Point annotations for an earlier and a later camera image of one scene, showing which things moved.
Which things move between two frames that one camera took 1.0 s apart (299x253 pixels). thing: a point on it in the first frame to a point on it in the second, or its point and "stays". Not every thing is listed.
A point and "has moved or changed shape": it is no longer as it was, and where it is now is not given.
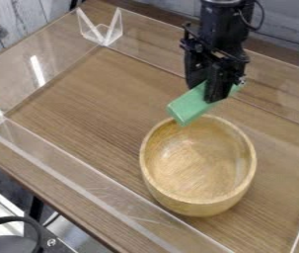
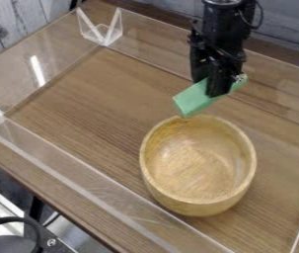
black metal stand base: (25, 244) stays
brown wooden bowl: (198, 166) stays
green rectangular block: (191, 105) has moved or changed shape
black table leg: (36, 209) stays
